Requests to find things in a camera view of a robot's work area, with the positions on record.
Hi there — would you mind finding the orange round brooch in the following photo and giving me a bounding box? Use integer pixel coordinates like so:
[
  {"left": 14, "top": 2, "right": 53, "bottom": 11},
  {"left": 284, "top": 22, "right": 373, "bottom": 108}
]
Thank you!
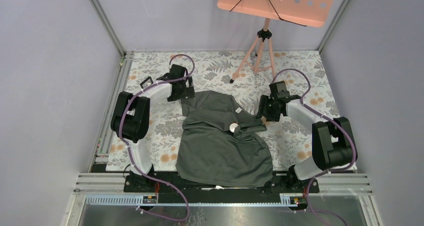
[{"left": 229, "top": 123, "right": 239, "bottom": 133}]

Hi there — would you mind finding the dark green t-shirt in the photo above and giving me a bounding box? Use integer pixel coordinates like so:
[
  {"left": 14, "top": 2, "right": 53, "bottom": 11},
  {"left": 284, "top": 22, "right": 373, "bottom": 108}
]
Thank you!
[{"left": 175, "top": 90, "right": 273, "bottom": 187}]

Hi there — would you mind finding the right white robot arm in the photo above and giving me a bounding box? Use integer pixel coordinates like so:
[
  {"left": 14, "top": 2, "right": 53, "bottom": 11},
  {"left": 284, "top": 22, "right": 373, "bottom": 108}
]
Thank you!
[{"left": 257, "top": 81, "right": 357, "bottom": 192}]

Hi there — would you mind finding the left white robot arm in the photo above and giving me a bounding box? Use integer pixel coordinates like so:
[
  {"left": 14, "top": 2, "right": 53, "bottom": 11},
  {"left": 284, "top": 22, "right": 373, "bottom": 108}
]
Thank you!
[{"left": 110, "top": 64, "right": 195, "bottom": 192}]

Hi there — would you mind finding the black brooch display box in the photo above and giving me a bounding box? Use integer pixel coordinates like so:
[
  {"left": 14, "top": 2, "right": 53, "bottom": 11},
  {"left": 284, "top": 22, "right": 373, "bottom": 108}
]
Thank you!
[{"left": 139, "top": 76, "right": 154, "bottom": 89}]

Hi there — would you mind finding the floral table mat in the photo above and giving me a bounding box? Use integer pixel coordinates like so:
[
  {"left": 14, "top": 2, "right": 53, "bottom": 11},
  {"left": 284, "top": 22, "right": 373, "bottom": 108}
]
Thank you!
[{"left": 125, "top": 51, "right": 339, "bottom": 171}]

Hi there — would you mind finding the pink music stand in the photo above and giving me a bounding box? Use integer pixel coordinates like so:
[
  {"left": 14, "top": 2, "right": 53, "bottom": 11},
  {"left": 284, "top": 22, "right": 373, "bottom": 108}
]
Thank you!
[{"left": 217, "top": 0, "right": 334, "bottom": 84}]

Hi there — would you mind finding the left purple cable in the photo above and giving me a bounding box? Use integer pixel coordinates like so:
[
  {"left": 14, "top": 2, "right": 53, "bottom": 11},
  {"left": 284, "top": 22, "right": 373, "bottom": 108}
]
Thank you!
[{"left": 117, "top": 54, "right": 196, "bottom": 223}]

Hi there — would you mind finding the slotted cable duct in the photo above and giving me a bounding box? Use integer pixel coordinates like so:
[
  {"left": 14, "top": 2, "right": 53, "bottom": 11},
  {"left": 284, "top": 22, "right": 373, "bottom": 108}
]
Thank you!
[{"left": 85, "top": 191, "right": 299, "bottom": 207}]

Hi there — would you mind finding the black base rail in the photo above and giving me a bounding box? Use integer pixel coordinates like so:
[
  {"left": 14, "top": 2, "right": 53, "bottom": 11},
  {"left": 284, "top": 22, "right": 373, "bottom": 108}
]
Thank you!
[{"left": 123, "top": 170, "right": 320, "bottom": 203}]

